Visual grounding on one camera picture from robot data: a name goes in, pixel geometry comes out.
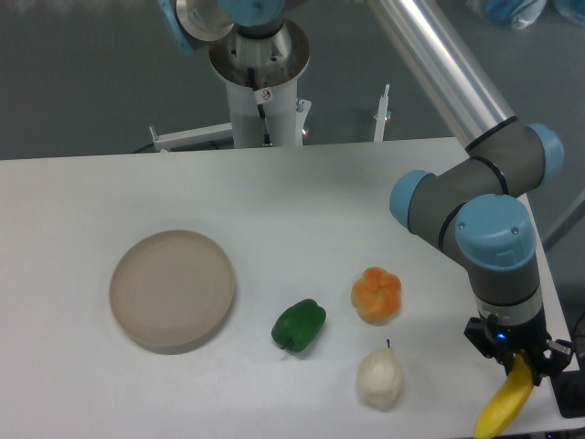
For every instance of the black device at edge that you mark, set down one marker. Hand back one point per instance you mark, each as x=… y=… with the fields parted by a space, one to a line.
x=568 y=387

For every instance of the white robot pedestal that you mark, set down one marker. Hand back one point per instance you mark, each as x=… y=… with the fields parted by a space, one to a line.
x=261 y=74

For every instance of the white pear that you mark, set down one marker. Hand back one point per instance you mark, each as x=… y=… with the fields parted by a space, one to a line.
x=379 y=379

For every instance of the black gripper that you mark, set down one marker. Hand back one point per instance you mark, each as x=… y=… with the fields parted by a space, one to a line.
x=546 y=357

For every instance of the white bracket right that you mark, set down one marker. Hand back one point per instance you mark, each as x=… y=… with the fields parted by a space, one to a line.
x=382 y=115

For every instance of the white bracket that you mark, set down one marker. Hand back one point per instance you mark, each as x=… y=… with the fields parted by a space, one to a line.
x=190 y=138
x=382 y=115

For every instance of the white bracket left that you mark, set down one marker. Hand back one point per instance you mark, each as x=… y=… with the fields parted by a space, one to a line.
x=190 y=138

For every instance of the yellow banana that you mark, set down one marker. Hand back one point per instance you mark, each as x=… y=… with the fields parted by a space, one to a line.
x=507 y=403

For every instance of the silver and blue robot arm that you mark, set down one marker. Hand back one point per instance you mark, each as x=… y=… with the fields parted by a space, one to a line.
x=471 y=213

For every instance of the green bell pepper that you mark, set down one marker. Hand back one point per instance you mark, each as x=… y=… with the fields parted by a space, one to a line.
x=298 y=326

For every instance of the beige round plate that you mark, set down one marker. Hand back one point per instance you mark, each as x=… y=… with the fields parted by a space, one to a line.
x=172 y=290

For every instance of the orange bread roll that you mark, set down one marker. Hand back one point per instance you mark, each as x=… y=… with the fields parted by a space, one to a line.
x=376 y=295

